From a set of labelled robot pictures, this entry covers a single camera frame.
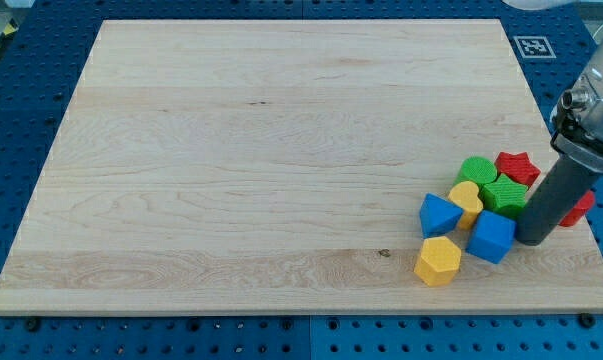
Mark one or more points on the red circle block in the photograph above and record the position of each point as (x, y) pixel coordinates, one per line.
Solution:
(579, 210)

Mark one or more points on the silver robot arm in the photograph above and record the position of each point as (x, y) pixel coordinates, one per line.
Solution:
(578, 120)

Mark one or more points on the green circle block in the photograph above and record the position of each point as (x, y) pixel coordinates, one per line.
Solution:
(478, 170)

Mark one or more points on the green star block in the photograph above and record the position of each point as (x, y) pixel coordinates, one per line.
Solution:
(504, 197)

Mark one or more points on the red star block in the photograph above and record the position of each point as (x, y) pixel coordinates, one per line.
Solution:
(517, 167)

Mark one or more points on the light wooden board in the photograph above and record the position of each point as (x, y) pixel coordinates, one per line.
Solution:
(219, 167)

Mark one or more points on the blue triangle block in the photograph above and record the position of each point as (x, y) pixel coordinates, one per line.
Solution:
(438, 216)

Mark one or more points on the yellow hexagon block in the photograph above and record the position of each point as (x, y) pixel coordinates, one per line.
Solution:
(438, 261)

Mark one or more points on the yellow heart block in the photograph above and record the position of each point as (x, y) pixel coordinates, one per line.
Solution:
(466, 195)

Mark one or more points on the blue cube block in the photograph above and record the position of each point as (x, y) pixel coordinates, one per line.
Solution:
(492, 237)

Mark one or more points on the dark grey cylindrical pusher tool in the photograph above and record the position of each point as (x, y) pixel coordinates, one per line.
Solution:
(561, 189)

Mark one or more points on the white fiducial marker tag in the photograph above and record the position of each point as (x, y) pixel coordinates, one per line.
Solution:
(534, 47)

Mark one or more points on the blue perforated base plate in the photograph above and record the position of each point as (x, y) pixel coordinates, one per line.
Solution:
(39, 68)

